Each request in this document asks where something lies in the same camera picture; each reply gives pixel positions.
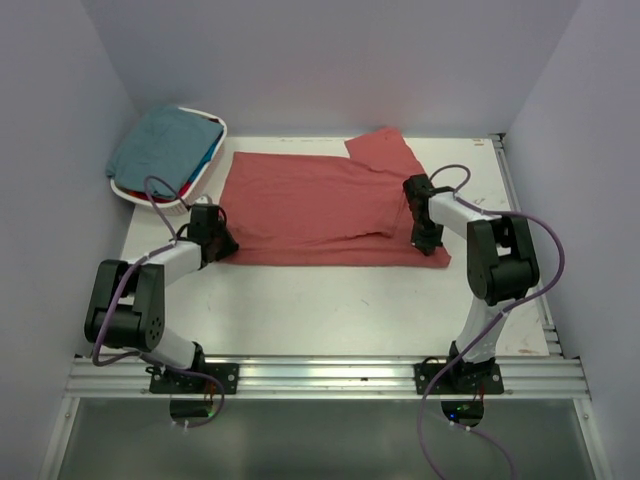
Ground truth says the salmon pink t shirt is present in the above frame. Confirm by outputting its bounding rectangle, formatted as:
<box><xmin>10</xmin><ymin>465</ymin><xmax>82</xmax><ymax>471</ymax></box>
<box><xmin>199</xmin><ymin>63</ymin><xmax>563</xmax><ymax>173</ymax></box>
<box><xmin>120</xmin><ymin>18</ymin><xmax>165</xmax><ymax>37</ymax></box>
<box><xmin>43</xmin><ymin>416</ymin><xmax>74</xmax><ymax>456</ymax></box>
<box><xmin>220</xmin><ymin>128</ymin><xmax>451</xmax><ymax>269</ymax></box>

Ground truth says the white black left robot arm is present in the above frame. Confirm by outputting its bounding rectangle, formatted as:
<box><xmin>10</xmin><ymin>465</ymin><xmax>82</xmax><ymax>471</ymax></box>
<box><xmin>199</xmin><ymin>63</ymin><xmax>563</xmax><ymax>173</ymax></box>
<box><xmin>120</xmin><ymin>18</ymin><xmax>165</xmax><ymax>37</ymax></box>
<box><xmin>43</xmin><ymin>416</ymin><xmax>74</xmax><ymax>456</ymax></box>
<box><xmin>84</xmin><ymin>203</ymin><xmax>240</xmax><ymax>396</ymax></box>

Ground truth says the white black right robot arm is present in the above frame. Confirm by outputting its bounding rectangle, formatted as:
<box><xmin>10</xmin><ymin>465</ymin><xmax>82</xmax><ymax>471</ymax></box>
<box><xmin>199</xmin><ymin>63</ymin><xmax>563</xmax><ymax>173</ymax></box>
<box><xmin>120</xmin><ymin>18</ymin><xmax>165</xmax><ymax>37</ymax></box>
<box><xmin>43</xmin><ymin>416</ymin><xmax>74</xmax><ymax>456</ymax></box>
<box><xmin>403</xmin><ymin>174</ymin><xmax>540</xmax><ymax>394</ymax></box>

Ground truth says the white perforated laundry basket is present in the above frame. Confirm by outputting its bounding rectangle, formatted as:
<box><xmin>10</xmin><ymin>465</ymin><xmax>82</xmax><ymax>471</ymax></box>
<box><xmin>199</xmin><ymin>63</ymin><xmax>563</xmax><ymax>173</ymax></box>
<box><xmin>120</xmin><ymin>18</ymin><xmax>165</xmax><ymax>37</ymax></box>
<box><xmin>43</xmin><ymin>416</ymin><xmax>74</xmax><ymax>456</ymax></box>
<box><xmin>107</xmin><ymin>106</ymin><xmax>228</xmax><ymax>215</ymax></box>

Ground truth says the blue t shirt in basket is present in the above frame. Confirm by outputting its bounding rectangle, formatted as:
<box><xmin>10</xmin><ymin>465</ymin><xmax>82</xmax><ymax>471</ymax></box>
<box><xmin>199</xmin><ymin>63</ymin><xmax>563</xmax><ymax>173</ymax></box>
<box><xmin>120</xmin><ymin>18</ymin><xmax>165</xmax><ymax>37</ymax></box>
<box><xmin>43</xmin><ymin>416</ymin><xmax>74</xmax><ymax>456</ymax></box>
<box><xmin>188</xmin><ymin>136</ymin><xmax>222</xmax><ymax>184</ymax></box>

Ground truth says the red t shirt in basket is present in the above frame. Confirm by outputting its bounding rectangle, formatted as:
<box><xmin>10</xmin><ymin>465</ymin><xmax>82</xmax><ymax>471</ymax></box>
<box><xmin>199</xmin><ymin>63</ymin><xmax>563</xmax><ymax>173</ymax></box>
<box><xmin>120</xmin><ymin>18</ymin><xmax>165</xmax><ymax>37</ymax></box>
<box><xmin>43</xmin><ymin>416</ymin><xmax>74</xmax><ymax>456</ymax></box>
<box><xmin>127</xmin><ymin>182</ymin><xmax>196</xmax><ymax>204</ymax></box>

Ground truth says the teal t shirt in basket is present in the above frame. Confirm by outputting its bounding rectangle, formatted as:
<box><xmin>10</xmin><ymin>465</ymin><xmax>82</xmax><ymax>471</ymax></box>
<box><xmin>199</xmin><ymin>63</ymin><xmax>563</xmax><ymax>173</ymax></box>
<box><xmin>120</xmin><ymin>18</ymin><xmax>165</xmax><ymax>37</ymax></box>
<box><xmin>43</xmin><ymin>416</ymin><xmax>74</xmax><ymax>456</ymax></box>
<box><xmin>105</xmin><ymin>105</ymin><xmax>224</xmax><ymax>199</ymax></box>

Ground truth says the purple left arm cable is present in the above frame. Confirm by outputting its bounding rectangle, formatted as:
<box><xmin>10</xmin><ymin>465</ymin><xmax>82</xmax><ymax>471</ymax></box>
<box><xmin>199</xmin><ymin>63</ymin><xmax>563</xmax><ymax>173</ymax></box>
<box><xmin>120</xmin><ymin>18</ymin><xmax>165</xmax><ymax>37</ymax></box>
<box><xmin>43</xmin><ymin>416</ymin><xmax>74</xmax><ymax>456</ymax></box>
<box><xmin>90</xmin><ymin>175</ymin><xmax>201</xmax><ymax>366</ymax></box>

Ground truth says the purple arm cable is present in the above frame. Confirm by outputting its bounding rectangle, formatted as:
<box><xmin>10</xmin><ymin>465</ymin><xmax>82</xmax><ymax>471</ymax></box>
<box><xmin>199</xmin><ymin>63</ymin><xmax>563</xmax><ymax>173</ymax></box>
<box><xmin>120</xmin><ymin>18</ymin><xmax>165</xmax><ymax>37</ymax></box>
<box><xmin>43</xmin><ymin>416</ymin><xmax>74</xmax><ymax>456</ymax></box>
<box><xmin>417</xmin><ymin>164</ymin><xmax>569</xmax><ymax>480</ymax></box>
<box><xmin>90</xmin><ymin>175</ymin><xmax>201</xmax><ymax>366</ymax></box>

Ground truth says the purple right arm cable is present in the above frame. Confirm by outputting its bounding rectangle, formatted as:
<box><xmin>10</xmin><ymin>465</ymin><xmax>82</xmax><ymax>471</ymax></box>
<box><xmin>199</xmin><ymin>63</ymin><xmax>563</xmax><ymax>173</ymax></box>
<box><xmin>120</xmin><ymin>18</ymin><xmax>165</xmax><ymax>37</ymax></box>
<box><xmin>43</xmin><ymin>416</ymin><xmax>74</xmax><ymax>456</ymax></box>
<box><xmin>417</xmin><ymin>164</ymin><xmax>569</xmax><ymax>480</ymax></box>

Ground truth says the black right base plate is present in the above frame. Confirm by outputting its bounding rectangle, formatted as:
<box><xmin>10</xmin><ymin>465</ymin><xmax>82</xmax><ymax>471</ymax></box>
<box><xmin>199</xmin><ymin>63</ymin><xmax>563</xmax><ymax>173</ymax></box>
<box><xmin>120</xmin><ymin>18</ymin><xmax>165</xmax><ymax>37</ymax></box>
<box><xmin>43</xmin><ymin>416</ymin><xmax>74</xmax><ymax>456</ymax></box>
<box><xmin>413</xmin><ymin>361</ymin><xmax>505</xmax><ymax>395</ymax></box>

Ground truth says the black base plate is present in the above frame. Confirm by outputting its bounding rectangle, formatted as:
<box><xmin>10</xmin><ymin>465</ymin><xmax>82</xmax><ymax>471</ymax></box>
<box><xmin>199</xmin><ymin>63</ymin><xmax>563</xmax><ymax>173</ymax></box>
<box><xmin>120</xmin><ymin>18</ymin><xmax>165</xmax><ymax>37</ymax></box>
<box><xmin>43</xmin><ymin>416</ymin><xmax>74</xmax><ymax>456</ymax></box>
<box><xmin>145</xmin><ymin>362</ymin><xmax>240</xmax><ymax>395</ymax></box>
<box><xmin>413</xmin><ymin>361</ymin><xmax>505</xmax><ymax>395</ymax></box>

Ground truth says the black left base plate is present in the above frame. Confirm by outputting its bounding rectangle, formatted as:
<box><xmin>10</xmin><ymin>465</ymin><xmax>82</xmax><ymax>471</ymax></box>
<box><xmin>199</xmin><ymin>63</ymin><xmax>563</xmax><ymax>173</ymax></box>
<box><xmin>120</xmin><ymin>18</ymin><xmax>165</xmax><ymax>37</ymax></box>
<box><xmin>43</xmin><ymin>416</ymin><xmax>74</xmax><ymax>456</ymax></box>
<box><xmin>145</xmin><ymin>362</ymin><xmax>240</xmax><ymax>395</ymax></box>

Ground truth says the aluminium mounting rail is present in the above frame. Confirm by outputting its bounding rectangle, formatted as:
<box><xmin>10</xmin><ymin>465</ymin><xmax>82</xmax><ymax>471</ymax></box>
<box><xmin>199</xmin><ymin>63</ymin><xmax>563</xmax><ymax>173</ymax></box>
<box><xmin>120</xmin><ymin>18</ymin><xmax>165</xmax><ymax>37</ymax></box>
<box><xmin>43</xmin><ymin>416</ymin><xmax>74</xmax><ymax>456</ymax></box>
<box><xmin>64</xmin><ymin>356</ymin><xmax>590</xmax><ymax>400</ymax></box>

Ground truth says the purple left floor cable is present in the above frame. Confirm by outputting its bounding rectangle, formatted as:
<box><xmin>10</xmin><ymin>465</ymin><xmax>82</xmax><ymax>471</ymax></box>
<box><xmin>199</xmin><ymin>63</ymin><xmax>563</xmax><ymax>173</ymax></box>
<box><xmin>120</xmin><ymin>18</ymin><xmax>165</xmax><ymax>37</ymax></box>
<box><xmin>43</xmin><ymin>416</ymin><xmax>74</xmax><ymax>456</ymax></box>
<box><xmin>169</xmin><ymin>372</ymin><xmax>226</xmax><ymax>429</ymax></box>

